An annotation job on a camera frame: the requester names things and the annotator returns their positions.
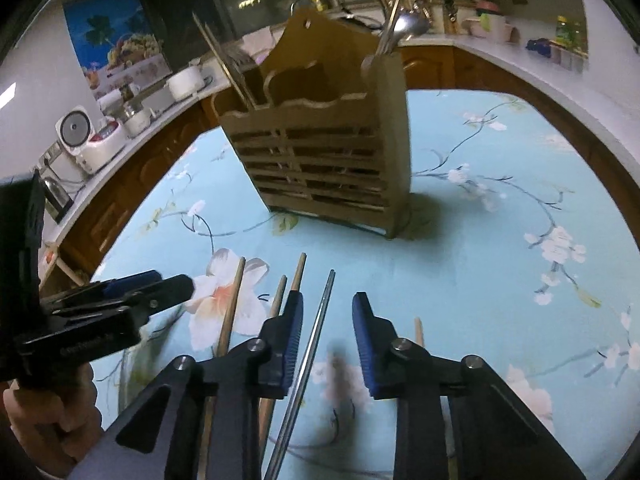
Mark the white countertop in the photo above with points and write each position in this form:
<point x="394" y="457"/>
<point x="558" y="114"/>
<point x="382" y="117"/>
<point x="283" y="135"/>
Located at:
<point x="575" y="95"/>

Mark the long metal spoon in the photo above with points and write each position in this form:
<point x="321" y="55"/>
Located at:
<point x="397" y="0"/>

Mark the wooden utensil holder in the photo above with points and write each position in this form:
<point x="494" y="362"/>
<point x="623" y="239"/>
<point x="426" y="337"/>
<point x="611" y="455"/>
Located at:
<point x="325" y="150"/>

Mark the dark sauce bottle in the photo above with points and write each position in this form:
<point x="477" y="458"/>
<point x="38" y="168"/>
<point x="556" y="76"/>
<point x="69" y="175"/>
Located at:
<point x="451" y="16"/>

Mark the small glass jar appliance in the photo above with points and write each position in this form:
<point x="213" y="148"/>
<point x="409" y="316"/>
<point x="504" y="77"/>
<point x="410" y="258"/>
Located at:
<point x="136" y="120"/>

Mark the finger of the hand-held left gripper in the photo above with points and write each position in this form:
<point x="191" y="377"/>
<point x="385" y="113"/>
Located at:
<point x="170" y="287"/>
<point x="130" y="280"/>

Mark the metal chopstick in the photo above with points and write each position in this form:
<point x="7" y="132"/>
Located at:
<point x="233" y="71"/>
<point x="315" y="345"/>

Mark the metal fork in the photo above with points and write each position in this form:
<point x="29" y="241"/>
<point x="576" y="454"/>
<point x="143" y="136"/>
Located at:
<point x="240" y="57"/>

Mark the person's left hand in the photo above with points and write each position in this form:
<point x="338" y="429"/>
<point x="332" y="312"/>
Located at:
<point x="55" y="420"/>

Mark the green bottle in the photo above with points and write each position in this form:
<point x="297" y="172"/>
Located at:
<point x="569" y="32"/>

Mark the steel electric kettle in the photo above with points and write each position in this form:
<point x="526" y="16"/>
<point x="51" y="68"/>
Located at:
<point x="56" y="197"/>

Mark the wooden lower cabinets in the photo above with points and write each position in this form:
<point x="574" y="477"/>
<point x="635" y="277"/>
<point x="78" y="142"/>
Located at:
<point x="130" y="185"/>

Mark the white electric pot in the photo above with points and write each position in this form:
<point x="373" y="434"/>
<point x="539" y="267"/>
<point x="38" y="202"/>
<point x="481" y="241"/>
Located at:
<point x="186" y="82"/>

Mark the fruit wall poster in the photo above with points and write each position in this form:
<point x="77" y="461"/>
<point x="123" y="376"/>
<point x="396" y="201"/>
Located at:
<point x="115" y="35"/>

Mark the pink lidded cup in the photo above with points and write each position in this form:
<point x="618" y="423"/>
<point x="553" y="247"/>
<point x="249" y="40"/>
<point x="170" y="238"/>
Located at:
<point x="492" y="22"/>

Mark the dark kitchen window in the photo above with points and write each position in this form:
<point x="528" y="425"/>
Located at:
<point x="200" y="5"/>

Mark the wooden stool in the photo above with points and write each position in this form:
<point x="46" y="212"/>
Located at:
<point x="65" y="270"/>

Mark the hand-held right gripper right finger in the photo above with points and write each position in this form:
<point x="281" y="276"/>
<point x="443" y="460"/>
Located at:
<point x="365" y="345"/>

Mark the blue small object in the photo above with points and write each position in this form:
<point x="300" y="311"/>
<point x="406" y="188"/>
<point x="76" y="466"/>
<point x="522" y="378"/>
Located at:
<point x="537" y="45"/>

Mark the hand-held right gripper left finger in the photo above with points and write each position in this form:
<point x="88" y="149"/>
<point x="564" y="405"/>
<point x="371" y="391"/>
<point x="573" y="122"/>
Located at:
<point x="292" y="340"/>

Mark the wall power socket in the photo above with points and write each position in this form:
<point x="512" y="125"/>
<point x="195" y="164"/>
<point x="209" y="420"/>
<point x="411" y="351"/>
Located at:
<point x="50" y="156"/>

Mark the carved wooden chopstick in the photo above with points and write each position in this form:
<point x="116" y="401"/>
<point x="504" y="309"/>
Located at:
<point x="419" y="332"/>
<point x="220" y="60"/>

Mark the small seasoning containers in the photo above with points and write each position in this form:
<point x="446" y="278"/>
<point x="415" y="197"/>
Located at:
<point x="567" y="57"/>

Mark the white rice cooker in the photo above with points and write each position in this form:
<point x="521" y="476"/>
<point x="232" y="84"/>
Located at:
<point x="90" y="140"/>

